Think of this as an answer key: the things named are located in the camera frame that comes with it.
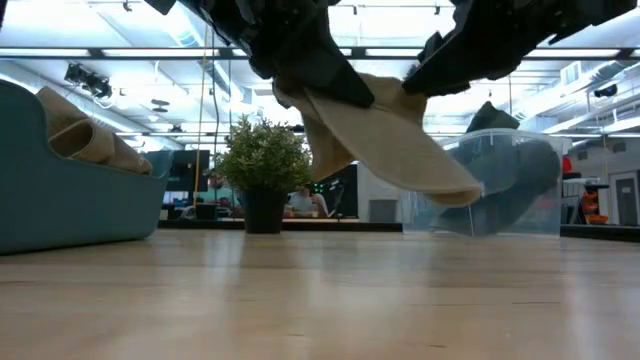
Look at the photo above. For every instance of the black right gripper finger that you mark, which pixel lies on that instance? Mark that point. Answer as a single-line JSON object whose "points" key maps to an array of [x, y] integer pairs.
{"points": [[440, 75]]}

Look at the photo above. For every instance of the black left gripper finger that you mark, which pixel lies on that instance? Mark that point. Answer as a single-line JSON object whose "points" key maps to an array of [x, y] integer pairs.
{"points": [[325, 70]]}

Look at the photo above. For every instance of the beige fabric hat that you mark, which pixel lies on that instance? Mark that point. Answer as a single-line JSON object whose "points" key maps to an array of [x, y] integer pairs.
{"points": [[390, 145]]}

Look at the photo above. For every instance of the beige cloths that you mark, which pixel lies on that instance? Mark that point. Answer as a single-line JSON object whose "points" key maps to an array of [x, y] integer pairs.
{"points": [[85, 142]]}

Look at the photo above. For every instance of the beige sock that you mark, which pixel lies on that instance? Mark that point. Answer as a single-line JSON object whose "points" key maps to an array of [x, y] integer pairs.
{"points": [[60, 110]]}

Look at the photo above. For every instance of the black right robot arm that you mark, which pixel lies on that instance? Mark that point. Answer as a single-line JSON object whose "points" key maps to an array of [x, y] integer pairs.
{"points": [[595, 15]]}

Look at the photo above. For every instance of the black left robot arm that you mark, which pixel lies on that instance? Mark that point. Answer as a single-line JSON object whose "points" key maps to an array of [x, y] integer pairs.
{"points": [[160, 4]]}

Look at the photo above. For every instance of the green potted plant black pot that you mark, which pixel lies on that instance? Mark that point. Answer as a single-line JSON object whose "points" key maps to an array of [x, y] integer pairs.
{"points": [[262, 155]]}

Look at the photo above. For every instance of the small black ceiling device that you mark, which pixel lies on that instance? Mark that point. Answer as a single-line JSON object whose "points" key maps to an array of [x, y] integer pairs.
{"points": [[606, 91]]}

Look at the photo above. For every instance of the large black screen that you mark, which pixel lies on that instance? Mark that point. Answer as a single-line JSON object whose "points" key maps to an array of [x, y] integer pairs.
{"points": [[345, 192]]}

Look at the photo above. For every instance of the clear plastic bin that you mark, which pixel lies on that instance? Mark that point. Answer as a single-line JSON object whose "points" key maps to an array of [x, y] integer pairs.
{"points": [[555, 150]]}

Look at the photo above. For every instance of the person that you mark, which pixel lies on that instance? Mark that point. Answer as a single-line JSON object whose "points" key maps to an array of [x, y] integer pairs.
{"points": [[302, 200], [220, 192]]}

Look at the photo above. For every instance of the white cabinet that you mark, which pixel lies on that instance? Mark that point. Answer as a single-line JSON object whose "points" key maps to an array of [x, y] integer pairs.
{"points": [[380, 200]]}

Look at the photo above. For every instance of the dark computer monitor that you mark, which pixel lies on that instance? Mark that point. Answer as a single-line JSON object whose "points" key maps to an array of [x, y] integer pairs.
{"points": [[190, 170]]}

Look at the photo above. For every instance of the black ceiling-mounted device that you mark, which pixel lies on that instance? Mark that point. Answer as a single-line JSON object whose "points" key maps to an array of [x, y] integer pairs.
{"points": [[90, 81]]}

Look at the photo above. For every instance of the orange machine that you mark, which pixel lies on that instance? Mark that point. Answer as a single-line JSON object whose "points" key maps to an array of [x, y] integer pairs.
{"points": [[594, 205]]}

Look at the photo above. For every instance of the grey door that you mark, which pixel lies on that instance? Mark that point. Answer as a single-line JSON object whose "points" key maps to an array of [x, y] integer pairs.
{"points": [[626, 200]]}

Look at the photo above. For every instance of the blue plastic bin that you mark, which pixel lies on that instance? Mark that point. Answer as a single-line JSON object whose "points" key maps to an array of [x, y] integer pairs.
{"points": [[75, 210]]}

